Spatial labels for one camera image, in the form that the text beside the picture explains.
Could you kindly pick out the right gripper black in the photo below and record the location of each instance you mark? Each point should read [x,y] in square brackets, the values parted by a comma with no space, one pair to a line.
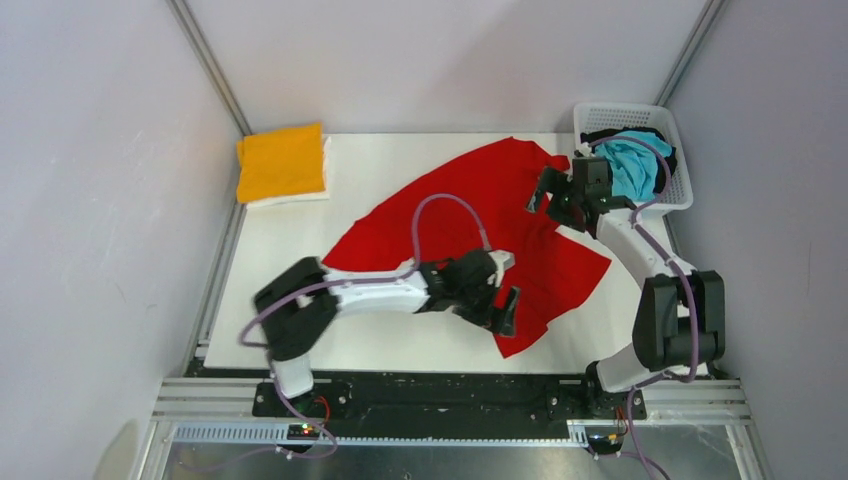
[555,182]

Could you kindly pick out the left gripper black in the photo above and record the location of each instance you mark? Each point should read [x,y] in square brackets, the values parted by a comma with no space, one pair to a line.
[500,319]

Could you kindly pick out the red t-shirt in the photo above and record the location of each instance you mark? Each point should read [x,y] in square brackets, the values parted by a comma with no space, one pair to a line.
[554,273]

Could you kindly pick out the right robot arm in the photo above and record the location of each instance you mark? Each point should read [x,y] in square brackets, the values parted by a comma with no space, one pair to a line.
[680,319]

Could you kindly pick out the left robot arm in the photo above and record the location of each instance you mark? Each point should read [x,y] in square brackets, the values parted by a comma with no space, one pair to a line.
[295,309]

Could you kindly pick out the light blue t-shirt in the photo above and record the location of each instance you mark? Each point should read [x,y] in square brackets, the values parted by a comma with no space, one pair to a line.
[637,173]

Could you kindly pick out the white plastic basket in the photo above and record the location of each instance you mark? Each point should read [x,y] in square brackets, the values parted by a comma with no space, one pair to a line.
[590,117]

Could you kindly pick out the right controller board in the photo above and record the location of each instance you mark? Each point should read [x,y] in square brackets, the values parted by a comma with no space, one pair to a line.
[604,445]

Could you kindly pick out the controller board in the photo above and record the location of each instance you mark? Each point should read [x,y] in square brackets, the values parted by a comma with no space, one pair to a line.
[604,445]
[302,432]

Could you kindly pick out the folded white t-shirt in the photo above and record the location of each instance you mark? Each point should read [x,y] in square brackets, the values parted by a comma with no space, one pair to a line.
[303,197]

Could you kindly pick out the left controller board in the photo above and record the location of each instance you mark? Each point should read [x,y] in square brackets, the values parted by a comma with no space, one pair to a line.
[302,432]

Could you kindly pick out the folded orange t-shirt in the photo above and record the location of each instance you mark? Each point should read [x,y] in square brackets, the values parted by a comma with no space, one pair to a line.
[287,162]

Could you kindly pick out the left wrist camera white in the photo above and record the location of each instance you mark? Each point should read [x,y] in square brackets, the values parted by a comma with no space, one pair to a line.
[503,261]

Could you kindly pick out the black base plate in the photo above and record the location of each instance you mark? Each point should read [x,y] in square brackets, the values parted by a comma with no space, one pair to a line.
[442,406]

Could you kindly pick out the aluminium frame rail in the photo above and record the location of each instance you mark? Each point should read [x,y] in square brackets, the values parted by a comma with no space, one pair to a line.
[222,408]

